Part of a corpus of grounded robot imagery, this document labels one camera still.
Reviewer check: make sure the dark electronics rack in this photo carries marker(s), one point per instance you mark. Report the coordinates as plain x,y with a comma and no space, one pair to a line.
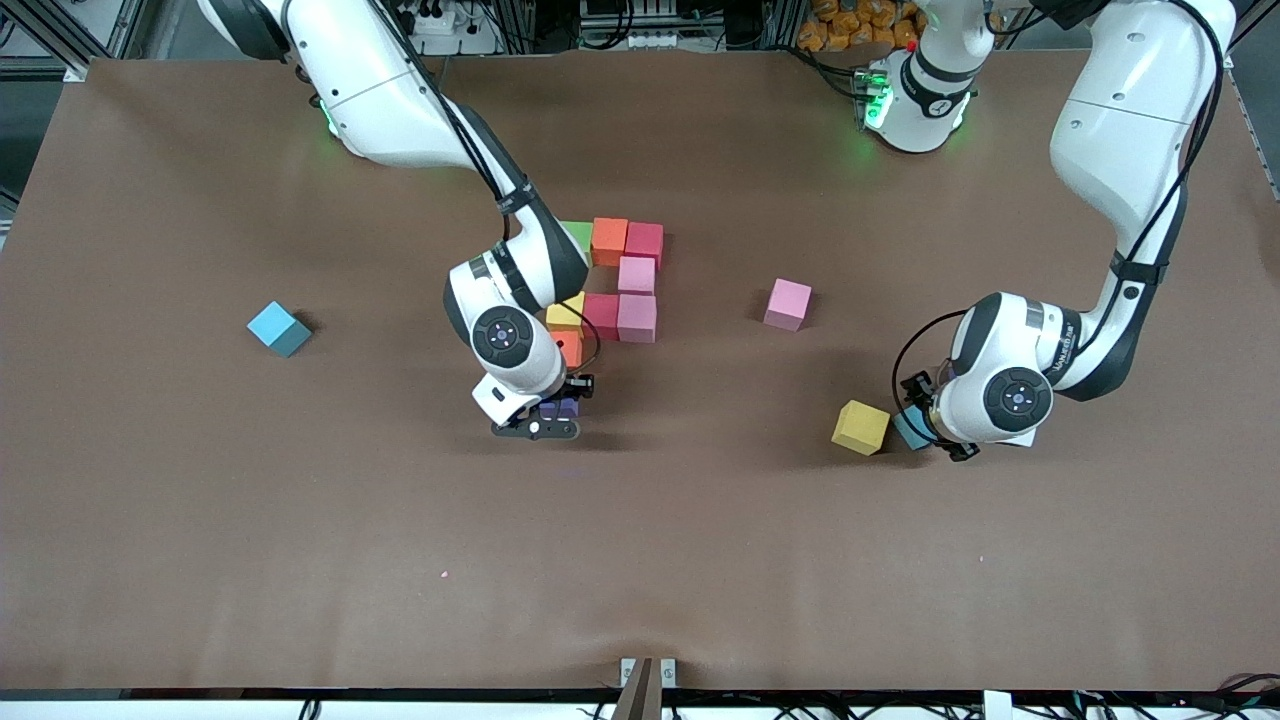
650,20

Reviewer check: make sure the metal bracket with brown strip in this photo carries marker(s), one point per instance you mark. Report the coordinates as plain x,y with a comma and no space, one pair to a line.
645,690

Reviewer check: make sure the notched pink foam cube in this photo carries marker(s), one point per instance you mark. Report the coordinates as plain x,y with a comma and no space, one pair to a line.
788,305

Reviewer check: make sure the orange foam cube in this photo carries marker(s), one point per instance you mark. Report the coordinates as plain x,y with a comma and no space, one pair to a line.
570,348
609,240

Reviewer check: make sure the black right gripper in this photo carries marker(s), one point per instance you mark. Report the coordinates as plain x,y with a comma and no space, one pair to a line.
577,385

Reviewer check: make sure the light blue foam cube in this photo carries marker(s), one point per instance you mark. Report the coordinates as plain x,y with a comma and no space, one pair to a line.
278,328

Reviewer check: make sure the white power strip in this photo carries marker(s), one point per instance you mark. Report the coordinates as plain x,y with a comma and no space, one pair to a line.
432,20

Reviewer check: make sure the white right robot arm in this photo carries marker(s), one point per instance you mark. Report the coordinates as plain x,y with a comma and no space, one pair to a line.
380,100

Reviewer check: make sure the green foam cube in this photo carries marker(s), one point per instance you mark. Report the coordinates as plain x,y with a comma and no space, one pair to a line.
580,238

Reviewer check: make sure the orange yellow toy pile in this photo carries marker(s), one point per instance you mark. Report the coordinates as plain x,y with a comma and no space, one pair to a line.
850,25

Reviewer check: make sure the teal foam cube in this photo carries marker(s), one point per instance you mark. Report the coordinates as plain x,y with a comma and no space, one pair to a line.
910,430

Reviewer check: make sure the yellow foam cube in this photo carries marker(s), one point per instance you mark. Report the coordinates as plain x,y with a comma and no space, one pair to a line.
568,312
861,427

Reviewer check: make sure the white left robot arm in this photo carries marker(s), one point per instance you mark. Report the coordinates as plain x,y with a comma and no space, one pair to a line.
1120,120

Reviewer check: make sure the red foam cube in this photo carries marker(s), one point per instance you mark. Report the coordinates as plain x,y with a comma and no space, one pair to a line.
601,316
645,242

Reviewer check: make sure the purple foam cube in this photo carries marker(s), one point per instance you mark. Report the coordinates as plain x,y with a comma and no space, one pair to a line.
560,408

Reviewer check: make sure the brown table cover sheet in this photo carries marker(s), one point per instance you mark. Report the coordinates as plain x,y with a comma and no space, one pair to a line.
640,550

